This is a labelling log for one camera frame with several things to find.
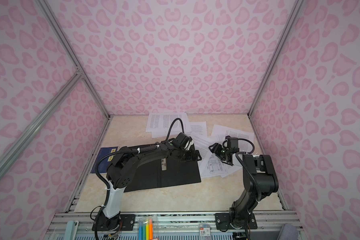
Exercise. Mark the right text sheet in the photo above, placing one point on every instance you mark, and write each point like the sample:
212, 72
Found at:
221, 132

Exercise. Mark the top back text sheet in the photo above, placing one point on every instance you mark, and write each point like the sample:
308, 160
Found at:
161, 122

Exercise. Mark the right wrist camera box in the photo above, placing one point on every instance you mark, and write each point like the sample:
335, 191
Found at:
232, 144

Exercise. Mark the grey cloth at corner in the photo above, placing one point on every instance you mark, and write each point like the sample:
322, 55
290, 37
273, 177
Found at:
288, 232

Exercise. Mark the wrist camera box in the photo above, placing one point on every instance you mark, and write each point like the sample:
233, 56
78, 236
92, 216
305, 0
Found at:
183, 141
232, 144

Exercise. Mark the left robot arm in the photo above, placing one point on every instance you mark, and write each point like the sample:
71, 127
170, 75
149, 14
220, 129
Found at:
120, 173

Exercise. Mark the light green tool handle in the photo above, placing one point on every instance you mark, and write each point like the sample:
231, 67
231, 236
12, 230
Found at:
71, 230

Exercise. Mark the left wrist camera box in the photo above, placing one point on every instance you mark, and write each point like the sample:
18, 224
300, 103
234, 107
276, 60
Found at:
183, 141

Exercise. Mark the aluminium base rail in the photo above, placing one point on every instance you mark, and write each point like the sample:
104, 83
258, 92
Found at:
177, 226

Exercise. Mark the technical drawing sheet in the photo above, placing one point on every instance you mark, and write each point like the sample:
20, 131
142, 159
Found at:
211, 165

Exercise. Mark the aluminium diagonal frame bar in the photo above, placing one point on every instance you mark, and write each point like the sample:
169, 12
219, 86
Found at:
18, 147

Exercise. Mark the aluminium frame corner post right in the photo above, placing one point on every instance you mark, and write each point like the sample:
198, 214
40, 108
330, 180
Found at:
292, 19

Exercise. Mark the box of coloured markers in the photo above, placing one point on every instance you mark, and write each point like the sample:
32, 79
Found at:
146, 227

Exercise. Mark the aluminium frame corner post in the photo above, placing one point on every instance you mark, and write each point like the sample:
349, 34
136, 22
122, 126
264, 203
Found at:
292, 19
68, 48

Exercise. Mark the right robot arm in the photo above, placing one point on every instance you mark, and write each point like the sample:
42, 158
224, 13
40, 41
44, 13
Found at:
259, 179

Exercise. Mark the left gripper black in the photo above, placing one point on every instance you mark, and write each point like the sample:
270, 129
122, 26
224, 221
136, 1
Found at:
191, 157

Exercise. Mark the orange and black folder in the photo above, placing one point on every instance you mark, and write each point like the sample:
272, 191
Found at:
152, 176

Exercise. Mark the aluminium frame corner post left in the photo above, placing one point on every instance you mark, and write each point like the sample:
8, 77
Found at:
68, 48

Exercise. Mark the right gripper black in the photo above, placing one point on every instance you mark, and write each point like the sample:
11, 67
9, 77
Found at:
216, 150

